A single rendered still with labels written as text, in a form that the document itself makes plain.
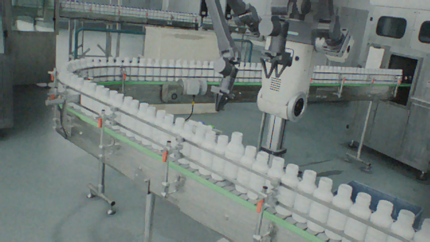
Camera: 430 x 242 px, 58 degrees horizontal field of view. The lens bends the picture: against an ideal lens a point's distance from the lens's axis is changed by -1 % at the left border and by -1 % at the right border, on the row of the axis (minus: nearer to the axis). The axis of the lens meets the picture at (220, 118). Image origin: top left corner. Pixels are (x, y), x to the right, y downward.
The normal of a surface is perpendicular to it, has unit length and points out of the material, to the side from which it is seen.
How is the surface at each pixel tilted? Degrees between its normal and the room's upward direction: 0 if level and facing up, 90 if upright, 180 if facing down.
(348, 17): 90
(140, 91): 90
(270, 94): 90
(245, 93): 90
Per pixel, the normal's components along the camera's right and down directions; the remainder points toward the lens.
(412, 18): -0.86, 0.04
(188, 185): -0.66, 0.13
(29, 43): 0.74, 0.28
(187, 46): 0.50, 0.30
